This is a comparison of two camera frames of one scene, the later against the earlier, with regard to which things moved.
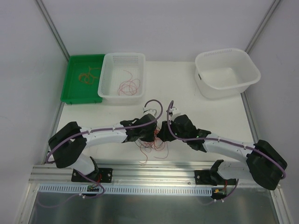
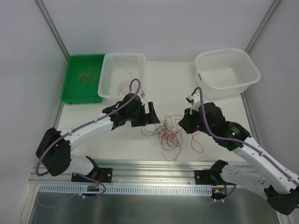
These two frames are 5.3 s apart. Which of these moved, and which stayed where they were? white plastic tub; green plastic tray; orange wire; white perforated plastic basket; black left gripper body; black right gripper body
Moved: black left gripper body; black right gripper body
Stayed: orange wire; white plastic tub; green plastic tray; white perforated plastic basket
